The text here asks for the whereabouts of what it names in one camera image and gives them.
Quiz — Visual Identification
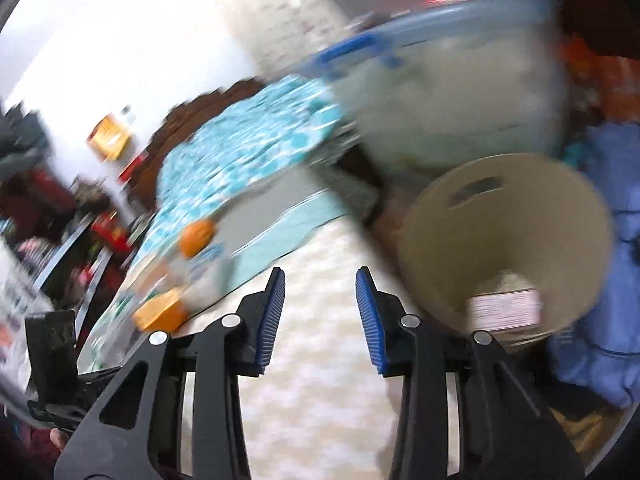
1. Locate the orange fruit piece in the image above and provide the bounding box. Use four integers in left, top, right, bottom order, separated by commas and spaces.
179, 218, 217, 258

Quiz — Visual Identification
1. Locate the orange peel piece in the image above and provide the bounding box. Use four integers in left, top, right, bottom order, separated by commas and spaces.
132, 287, 189, 334

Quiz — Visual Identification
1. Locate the blue clothing pile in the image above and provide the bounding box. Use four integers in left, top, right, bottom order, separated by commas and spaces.
546, 121, 640, 409

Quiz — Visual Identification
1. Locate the teal patterned duvet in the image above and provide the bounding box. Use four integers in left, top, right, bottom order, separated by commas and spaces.
137, 75, 343, 258

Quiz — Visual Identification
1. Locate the white cactus print fabric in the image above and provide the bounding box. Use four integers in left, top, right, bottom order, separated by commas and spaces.
0, 238, 53, 393

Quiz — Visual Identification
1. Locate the grey metal shelf unit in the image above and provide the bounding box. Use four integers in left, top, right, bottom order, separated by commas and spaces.
1, 166, 140, 341

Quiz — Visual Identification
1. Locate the clear storage bin blue handle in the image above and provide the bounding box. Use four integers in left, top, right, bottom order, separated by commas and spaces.
299, 0, 568, 170

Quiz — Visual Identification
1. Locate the white snack wrapper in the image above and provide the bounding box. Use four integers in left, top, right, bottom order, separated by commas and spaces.
466, 270, 542, 333

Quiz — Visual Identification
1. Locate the red gift box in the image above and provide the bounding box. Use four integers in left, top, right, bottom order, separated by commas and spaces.
90, 211, 132, 257

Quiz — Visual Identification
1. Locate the dark wooden headboard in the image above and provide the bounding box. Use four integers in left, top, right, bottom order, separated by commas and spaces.
127, 78, 266, 211

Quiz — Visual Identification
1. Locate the yellow red wall calendar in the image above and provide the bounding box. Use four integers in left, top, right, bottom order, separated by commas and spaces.
87, 114, 131, 162

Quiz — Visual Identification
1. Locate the beige trash bin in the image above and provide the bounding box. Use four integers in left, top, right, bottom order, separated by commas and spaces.
397, 154, 614, 347

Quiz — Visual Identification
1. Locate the beige chevron bed blanket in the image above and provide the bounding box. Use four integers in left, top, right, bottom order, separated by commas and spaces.
79, 167, 476, 480

